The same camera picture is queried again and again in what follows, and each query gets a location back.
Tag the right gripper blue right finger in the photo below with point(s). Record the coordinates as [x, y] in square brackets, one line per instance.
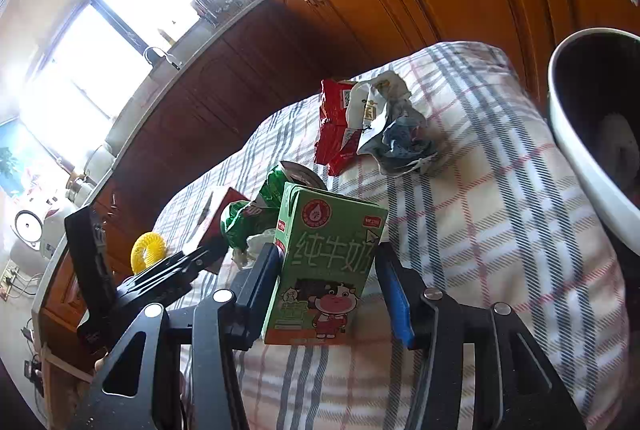
[516, 386]

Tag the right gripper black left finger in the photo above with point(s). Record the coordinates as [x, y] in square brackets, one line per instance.
[139, 385]

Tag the green crushed can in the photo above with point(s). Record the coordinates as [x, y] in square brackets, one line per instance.
[244, 218]

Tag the green milk carton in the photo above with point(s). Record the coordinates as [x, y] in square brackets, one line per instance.
[327, 243]

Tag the white foam net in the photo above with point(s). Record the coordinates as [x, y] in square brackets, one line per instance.
[617, 150]

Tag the white blue wrapper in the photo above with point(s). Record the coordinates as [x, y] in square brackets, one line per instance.
[390, 129]

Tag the red snack bag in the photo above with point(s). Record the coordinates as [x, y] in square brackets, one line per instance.
[337, 143]

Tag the white plastic bag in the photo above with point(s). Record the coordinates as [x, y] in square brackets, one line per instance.
[246, 258]

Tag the kitchen faucet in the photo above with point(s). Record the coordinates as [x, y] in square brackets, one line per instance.
[154, 56]

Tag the white round trash bin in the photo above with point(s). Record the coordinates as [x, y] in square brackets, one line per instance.
[592, 73]

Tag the lower wooden kitchen cabinets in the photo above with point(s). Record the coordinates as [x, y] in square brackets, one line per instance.
[250, 99]

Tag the person's left hand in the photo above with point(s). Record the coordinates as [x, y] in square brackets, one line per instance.
[98, 365]

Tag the white rice cooker pot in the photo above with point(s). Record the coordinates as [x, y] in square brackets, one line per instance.
[37, 238]

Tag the small white red carton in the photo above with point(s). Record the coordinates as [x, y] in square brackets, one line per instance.
[215, 219]

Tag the plaid checkered tablecloth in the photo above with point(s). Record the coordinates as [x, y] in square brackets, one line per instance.
[498, 215]

